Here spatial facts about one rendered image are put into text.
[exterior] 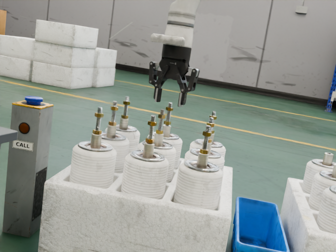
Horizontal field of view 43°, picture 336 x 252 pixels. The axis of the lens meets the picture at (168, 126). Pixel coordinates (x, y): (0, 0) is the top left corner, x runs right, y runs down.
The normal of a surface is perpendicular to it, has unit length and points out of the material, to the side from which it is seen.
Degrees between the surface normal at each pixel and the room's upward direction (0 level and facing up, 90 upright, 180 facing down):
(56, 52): 90
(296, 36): 90
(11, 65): 90
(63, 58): 90
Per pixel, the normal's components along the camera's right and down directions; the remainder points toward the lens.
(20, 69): -0.34, 0.13
